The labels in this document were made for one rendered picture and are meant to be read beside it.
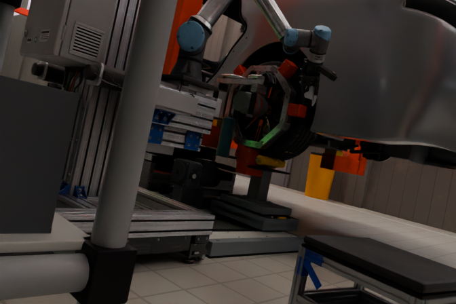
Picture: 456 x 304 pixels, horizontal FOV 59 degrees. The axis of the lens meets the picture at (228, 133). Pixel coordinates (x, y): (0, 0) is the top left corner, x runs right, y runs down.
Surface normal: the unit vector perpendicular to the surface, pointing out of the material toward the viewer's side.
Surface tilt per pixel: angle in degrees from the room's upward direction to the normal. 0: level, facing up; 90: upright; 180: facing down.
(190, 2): 90
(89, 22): 90
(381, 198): 90
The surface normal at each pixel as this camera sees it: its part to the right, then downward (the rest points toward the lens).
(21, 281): 0.71, -0.14
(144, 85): 0.31, 0.04
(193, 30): -0.05, 0.08
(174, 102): 0.72, 0.13
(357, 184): -0.66, -0.15
